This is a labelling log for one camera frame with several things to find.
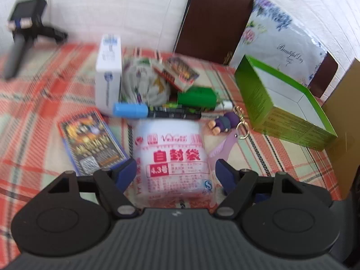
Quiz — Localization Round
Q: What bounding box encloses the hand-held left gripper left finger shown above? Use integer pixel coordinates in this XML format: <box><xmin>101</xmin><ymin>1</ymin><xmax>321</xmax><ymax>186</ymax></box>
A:
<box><xmin>46</xmin><ymin>158</ymin><xmax>137</xmax><ymax>218</ymax></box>

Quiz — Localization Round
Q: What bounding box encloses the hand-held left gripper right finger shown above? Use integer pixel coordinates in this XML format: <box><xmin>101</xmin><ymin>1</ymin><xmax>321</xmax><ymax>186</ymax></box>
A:
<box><xmin>215</xmin><ymin>159</ymin><xmax>306</xmax><ymax>218</ymax></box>

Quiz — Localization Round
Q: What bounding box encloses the white zip bag packet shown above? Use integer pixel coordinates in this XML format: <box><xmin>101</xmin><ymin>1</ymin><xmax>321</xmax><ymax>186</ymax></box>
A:
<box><xmin>132</xmin><ymin>119</ymin><xmax>217</xmax><ymax>207</ymax></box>

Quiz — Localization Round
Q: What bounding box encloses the blue card pack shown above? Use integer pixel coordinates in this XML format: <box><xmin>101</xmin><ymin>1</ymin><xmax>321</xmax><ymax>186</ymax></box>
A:
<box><xmin>58</xmin><ymin>110</ymin><xmax>130</xmax><ymax>175</ymax></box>

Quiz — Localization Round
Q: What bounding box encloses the purple figure keychain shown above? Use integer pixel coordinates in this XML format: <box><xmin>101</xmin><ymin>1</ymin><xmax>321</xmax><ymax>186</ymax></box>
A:
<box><xmin>207</xmin><ymin>106</ymin><xmax>251</xmax><ymax>162</ymax></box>

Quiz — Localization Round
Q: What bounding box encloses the green cardboard box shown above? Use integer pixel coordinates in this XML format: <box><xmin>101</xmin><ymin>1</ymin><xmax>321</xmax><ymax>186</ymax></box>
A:
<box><xmin>234</xmin><ymin>55</ymin><xmax>337</xmax><ymax>151</ymax></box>

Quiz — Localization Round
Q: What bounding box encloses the black marker pen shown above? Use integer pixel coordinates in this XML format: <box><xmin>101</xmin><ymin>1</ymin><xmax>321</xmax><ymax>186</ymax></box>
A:
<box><xmin>148</xmin><ymin>106</ymin><xmax>202</xmax><ymax>120</ymax></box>

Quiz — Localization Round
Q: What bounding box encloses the green packet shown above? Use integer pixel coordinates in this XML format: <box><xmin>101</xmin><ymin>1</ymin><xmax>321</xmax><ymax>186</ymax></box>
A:
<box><xmin>177</xmin><ymin>87</ymin><xmax>217</xmax><ymax>109</ymax></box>

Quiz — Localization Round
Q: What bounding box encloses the patterned drawstring pouch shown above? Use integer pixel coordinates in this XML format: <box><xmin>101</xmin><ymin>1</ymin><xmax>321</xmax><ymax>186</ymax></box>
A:
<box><xmin>121</xmin><ymin>56</ymin><xmax>172</xmax><ymax>107</ymax></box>

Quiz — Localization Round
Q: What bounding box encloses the white carton box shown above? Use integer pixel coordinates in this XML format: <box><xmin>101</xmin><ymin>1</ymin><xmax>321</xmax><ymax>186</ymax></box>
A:
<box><xmin>95</xmin><ymin>34</ymin><xmax>123</xmax><ymax>116</ymax></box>

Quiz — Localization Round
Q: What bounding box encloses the red snack packet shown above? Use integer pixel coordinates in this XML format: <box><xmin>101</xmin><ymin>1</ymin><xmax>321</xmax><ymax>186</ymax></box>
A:
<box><xmin>152</xmin><ymin>57</ymin><xmax>200</xmax><ymax>93</ymax></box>

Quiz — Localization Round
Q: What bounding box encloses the white pen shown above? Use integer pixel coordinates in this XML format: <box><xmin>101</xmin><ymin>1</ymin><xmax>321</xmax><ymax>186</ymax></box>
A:
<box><xmin>197</xmin><ymin>101</ymin><xmax>233</xmax><ymax>119</ymax></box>

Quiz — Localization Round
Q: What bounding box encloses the black action camera on tripod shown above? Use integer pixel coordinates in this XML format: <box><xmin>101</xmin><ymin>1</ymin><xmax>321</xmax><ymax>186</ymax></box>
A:
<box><xmin>4</xmin><ymin>0</ymin><xmax>68</xmax><ymax>81</ymax></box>

